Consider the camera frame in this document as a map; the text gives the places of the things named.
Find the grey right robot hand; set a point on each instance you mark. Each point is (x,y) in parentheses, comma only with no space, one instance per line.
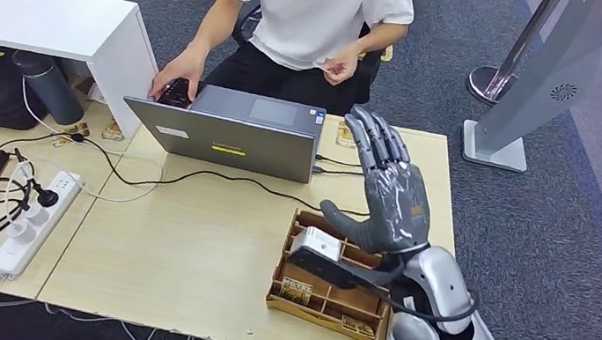
(396,205)

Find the person's right hand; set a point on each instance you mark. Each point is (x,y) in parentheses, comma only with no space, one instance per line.
(185,70)

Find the person's left hand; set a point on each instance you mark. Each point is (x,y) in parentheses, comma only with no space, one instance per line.
(342,65)

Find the black smartphone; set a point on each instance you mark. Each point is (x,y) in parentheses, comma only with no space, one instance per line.
(176,95)

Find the person's right forearm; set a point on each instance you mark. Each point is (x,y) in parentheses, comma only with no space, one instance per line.
(205,37)

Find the person's left forearm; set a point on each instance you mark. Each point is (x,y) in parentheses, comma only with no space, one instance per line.
(381,38)

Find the person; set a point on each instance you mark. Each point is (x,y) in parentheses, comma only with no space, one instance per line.
(310,22)

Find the orange printed card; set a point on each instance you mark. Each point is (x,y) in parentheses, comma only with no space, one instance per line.
(77,130)
(346,135)
(112,132)
(61,142)

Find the wooden card organiser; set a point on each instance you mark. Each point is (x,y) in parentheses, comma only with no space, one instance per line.
(341,304)

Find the black office chair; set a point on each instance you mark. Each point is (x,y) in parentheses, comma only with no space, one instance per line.
(245,22)

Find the grey laptop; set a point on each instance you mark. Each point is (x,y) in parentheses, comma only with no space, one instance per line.
(223,140)

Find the dark grey thermos bottle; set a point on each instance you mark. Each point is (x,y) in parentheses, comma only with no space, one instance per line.
(50,92)

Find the white side desk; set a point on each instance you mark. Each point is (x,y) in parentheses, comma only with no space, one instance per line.
(33,19)

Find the black plug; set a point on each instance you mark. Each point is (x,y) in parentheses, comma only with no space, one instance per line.
(47,198)

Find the silver kiosk stand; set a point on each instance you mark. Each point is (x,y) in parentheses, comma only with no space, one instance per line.
(549,80)

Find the white plug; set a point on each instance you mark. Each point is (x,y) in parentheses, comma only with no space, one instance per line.
(20,232)
(35,215)

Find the white power strip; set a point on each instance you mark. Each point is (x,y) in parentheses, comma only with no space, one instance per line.
(21,256)

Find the chrome stanchion post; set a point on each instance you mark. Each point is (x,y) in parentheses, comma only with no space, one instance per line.
(490,83)

